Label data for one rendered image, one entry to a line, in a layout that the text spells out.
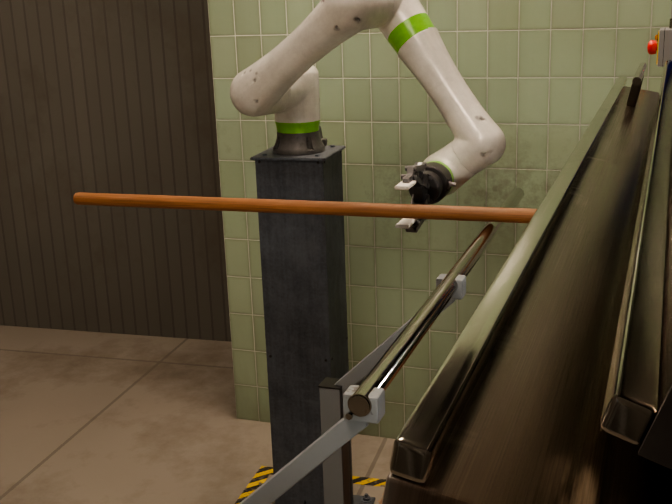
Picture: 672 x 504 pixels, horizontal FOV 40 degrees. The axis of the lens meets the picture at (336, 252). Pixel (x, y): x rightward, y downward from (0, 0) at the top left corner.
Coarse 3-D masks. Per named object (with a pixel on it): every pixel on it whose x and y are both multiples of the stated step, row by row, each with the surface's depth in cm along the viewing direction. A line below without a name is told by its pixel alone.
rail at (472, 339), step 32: (608, 96) 169; (576, 160) 111; (544, 224) 82; (512, 256) 72; (512, 288) 65; (480, 320) 59; (480, 352) 54; (448, 384) 50; (416, 416) 46; (448, 416) 46; (416, 448) 43; (416, 480) 44
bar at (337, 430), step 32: (512, 192) 217; (480, 256) 174; (448, 288) 151; (416, 320) 136; (384, 352) 164; (320, 384) 170; (352, 384) 168; (384, 384) 117; (352, 416) 113; (320, 448) 117; (288, 480) 120
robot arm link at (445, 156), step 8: (448, 144) 229; (440, 152) 228; (448, 152) 226; (424, 160) 232; (432, 160) 226; (440, 160) 226; (448, 160) 226; (456, 160) 225; (448, 168) 224; (456, 168) 226; (464, 168) 225; (456, 176) 226; (464, 176) 227; (472, 176) 229
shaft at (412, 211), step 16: (80, 192) 221; (176, 208) 213; (192, 208) 211; (208, 208) 210; (224, 208) 208; (240, 208) 207; (256, 208) 205; (272, 208) 204; (288, 208) 203; (304, 208) 201; (320, 208) 200; (336, 208) 199; (352, 208) 198; (368, 208) 197; (384, 208) 195; (400, 208) 194; (416, 208) 193; (432, 208) 192; (448, 208) 191; (464, 208) 190; (480, 208) 189; (496, 208) 188; (512, 208) 187; (528, 208) 187
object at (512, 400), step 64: (640, 128) 153; (576, 192) 104; (640, 192) 109; (576, 256) 81; (512, 320) 65; (576, 320) 67; (512, 384) 55; (576, 384) 57; (448, 448) 47; (512, 448) 48; (576, 448) 49
